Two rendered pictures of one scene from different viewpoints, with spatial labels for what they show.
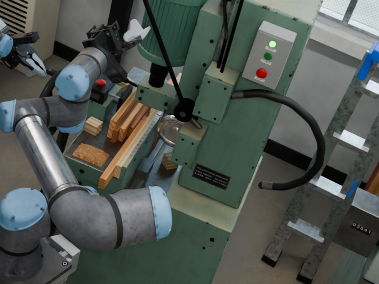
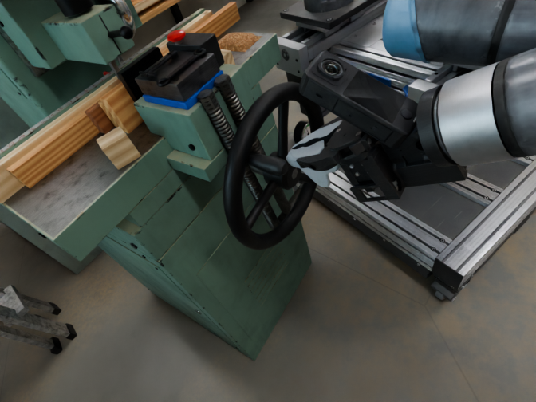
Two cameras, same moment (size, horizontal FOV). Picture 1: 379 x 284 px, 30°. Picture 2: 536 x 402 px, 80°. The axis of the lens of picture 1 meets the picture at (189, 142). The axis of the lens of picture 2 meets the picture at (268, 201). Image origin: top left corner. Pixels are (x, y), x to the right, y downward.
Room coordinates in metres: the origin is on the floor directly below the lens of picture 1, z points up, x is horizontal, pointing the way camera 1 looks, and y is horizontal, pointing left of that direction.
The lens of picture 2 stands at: (2.29, 0.73, 1.19)
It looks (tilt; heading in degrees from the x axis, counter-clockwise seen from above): 47 degrees down; 220
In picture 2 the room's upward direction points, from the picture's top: 20 degrees counter-clockwise
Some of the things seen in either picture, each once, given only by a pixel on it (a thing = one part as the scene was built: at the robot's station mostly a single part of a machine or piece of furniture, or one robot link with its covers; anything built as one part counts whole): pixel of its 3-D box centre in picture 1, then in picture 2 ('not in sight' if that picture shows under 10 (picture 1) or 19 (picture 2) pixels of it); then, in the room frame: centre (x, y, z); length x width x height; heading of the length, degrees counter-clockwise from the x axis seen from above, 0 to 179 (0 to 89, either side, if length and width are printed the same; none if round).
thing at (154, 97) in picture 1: (158, 97); (92, 37); (1.90, 0.14, 1.03); 0.14 x 0.07 x 0.09; 82
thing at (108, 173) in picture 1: (140, 128); (149, 76); (1.85, 0.17, 0.92); 0.63 x 0.02 x 0.04; 172
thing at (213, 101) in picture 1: (216, 93); not in sight; (1.72, -0.03, 1.22); 0.09 x 0.08 x 0.15; 82
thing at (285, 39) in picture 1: (269, 55); not in sight; (1.72, -0.14, 1.40); 0.10 x 0.06 x 0.16; 82
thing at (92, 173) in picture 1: (114, 119); (176, 120); (1.92, 0.27, 0.87); 0.61 x 0.30 x 0.06; 172
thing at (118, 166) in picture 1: (151, 120); (122, 88); (1.90, 0.14, 0.92); 0.60 x 0.02 x 0.05; 172
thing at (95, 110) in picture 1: (94, 100); (198, 107); (1.93, 0.35, 0.91); 0.15 x 0.14 x 0.09; 172
